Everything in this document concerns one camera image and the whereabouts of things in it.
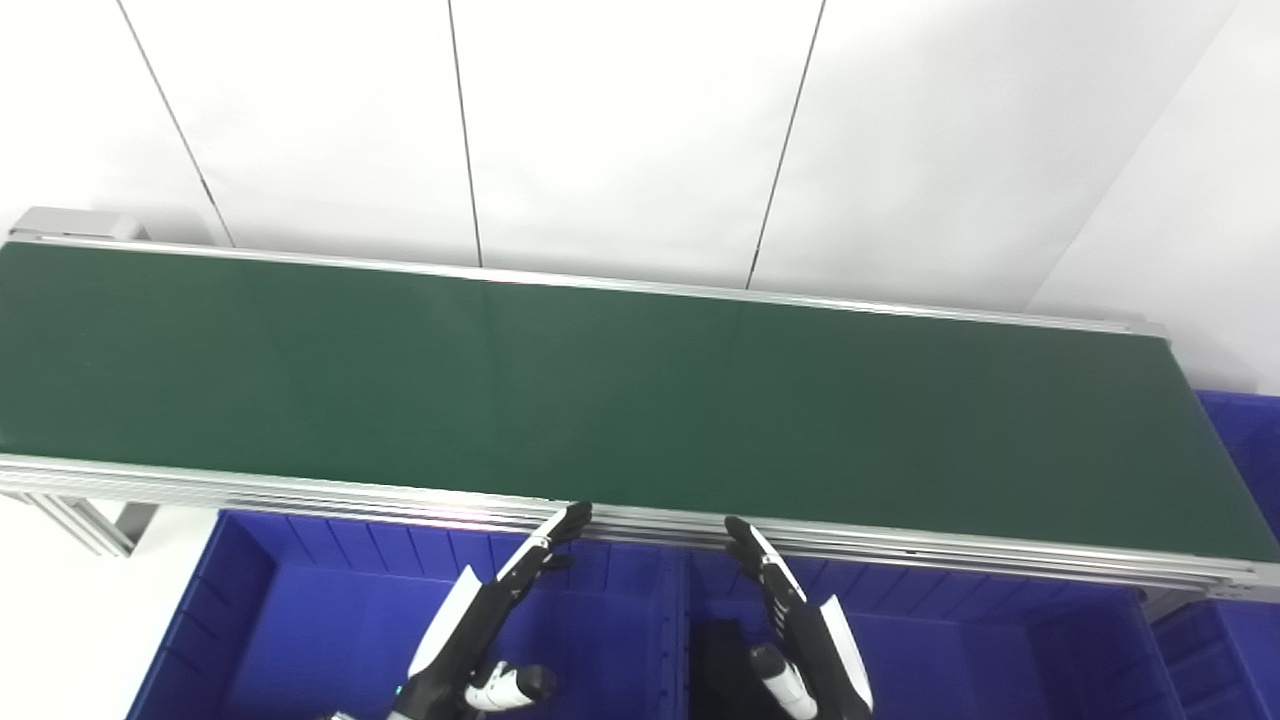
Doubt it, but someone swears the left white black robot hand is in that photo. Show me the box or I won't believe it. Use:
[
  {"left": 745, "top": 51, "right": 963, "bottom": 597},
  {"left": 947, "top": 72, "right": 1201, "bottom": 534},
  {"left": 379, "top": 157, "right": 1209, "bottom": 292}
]
[{"left": 390, "top": 501, "right": 595, "bottom": 720}]

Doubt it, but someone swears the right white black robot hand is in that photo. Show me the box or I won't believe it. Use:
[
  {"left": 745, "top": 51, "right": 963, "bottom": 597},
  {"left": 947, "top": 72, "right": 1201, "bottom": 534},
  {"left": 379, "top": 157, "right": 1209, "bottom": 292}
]
[{"left": 723, "top": 514, "right": 876, "bottom": 720}]

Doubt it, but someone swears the black cylinder part square base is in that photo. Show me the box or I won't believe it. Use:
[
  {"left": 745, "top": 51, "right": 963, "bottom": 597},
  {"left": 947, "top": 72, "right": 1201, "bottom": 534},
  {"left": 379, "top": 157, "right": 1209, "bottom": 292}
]
[{"left": 692, "top": 618, "right": 773, "bottom": 720}]

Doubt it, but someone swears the blue plastic bin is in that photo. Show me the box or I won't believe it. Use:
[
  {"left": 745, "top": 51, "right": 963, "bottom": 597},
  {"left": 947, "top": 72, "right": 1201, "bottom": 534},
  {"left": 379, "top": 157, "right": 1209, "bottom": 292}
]
[
  {"left": 125, "top": 510, "right": 691, "bottom": 720},
  {"left": 680, "top": 548, "right": 1186, "bottom": 720},
  {"left": 1150, "top": 390, "right": 1280, "bottom": 720}
]

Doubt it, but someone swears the green conveyor belt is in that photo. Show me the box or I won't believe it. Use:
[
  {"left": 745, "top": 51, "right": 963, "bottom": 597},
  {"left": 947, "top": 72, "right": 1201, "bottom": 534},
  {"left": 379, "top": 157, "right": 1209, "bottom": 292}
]
[
  {"left": 0, "top": 232, "right": 1280, "bottom": 604},
  {"left": 0, "top": 241, "right": 1280, "bottom": 563}
]

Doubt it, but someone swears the aluminium conveyor leg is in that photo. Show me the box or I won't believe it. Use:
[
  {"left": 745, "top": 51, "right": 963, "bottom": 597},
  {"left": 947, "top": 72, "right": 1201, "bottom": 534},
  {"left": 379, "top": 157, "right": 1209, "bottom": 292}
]
[
  {"left": 20, "top": 495, "right": 161, "bottom": 558},
  {"left": 1140, "top": 588, "right": 1206, "bottom": 623}
]

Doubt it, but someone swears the grey conveyor motor housing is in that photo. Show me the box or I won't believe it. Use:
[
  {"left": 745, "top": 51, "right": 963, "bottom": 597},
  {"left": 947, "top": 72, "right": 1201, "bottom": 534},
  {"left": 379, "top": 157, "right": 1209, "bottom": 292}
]
[{"left": 8, "top": 207, "right": 151, "bottom": 244}]

